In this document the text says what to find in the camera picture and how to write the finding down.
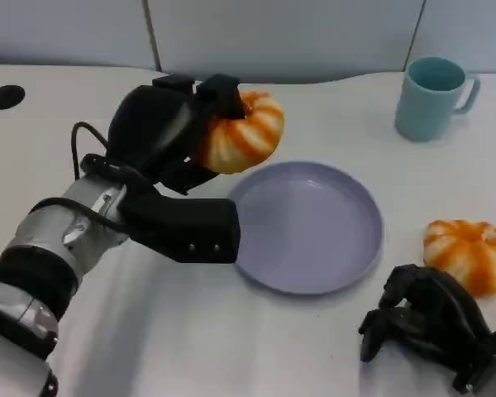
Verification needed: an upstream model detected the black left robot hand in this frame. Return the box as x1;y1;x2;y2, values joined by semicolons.
106;73;249;195

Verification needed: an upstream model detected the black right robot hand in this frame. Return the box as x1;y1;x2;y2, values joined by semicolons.
358;264;496;394

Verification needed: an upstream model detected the orange white toy bread roll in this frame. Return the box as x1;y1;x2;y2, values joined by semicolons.
422;218;496;297
198;90;285;175

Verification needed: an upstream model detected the grey partition panel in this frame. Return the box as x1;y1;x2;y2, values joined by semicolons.
0;0;158;72
147;0;426;85
405;0;496;75

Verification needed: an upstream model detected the lilac plate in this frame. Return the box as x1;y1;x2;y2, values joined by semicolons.
227;160;384;296

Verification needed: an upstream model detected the pale green mug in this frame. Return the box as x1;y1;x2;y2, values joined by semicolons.
394;56;481;143

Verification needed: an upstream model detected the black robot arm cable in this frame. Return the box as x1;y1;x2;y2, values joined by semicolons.
27;197;129;233
70;121;111;181

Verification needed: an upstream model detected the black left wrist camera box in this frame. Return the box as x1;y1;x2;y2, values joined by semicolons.
119;185;241;265

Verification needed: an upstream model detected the black table cable grommet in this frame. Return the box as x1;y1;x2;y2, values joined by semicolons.
0;84;26;111

